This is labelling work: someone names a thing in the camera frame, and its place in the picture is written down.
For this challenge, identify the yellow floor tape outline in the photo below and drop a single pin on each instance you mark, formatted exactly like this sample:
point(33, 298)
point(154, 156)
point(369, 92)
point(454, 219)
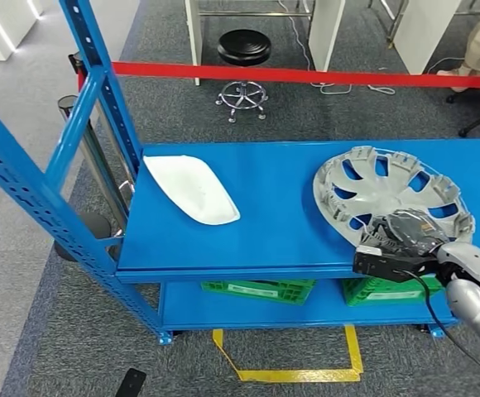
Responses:
point(298, 376)

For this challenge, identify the silver plastic wheel hubcap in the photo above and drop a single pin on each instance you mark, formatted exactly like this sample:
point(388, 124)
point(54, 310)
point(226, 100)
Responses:
point(388, 186)

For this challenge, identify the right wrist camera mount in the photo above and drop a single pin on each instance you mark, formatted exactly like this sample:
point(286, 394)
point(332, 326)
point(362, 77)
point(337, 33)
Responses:
point(372, 263)

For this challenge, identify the white curved plastic part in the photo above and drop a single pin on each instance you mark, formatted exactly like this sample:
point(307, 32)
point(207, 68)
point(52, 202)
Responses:
point(194, 189)

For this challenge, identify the red barrier belt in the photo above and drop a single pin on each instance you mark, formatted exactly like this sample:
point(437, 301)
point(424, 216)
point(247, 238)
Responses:
point(264, 73)

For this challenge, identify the clear plastic film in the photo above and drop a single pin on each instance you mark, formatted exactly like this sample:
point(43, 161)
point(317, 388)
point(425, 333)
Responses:
point(413, 227)

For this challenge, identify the green plastic crate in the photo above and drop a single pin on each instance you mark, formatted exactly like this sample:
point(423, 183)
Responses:
point(264, 291)
point(372, 293)

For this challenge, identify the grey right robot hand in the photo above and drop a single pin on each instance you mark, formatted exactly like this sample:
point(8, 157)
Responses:
point(409, 233)

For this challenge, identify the person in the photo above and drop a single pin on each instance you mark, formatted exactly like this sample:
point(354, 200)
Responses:
point(476, 52)

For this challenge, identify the blue metal shelf rack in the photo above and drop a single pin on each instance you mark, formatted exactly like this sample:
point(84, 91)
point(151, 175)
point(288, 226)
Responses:
point(244, 219)

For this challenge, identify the black round stool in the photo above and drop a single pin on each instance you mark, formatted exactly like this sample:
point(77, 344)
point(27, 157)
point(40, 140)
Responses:
point(244, 46)

